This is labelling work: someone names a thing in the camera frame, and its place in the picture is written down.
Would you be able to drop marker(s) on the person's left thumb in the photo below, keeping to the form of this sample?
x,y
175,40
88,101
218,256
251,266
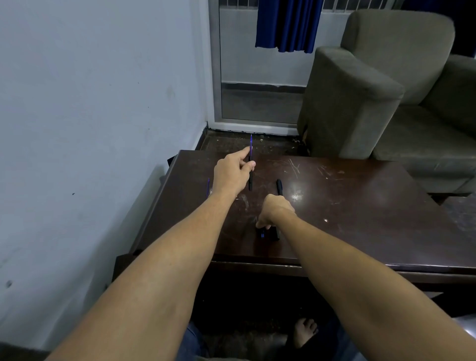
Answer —
x,y
248,166

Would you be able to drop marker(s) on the person's blue jeans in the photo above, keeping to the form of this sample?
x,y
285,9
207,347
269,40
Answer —
x,y
336,344

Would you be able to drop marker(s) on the dark brown wooden table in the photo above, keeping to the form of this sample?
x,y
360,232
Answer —
x,y
353,208

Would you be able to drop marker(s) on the grey-green fabric armchair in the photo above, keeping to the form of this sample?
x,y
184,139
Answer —
x,y
383,100

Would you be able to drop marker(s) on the blue curtain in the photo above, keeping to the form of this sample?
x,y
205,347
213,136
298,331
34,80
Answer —
x,y
288,24

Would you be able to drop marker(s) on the person's right hand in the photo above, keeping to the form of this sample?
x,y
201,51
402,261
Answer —
x,y
275,210

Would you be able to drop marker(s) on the small black and blue pen part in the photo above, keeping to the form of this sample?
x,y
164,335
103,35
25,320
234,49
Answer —
x,y
261,233

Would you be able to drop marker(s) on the person's left forearm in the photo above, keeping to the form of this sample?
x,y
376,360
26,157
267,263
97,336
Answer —
x,y
156,275

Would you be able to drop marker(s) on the person's left hand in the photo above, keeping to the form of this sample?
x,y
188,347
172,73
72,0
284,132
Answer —
x,y
228,176

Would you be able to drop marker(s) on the person's bare foot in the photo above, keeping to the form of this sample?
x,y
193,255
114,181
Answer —
x,y
304,332

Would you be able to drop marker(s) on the person's right forearm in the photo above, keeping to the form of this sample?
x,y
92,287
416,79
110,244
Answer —
x,y
353,290

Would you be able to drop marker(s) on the black pen with blue refill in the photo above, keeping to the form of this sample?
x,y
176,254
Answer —
x,y
250,182

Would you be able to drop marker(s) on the person's right fingers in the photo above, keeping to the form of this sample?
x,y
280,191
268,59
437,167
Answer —
x,y
264,224

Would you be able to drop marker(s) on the black pen barrel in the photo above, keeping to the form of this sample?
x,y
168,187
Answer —
x,y
279,187

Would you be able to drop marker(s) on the white framed glass door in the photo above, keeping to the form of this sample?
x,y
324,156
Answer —
x,y
256,81

